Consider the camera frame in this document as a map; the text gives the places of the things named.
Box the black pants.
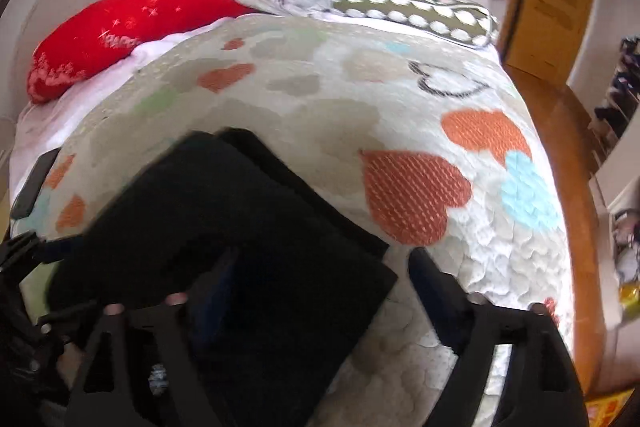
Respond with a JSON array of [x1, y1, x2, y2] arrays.
[[47, 129, 397, 426]]

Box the black smartphone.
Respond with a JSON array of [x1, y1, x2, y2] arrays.
[[10, 147, 61, 220]]

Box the pink bed sheet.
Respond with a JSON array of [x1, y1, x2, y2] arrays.
[[9, 17, 227, 200]]

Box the red long pillow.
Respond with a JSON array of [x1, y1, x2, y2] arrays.
[[26, 0, 253, 104]]

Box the white cluttered shelf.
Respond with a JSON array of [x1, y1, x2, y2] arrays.
[[587, 33, 640, 398]]

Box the heart patterned quilt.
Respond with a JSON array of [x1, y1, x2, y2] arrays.
[[8, 12, 576, 427]]

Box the green white bolster pillow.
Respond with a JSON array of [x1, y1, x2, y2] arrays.
[[329, 0, 499, 49]]

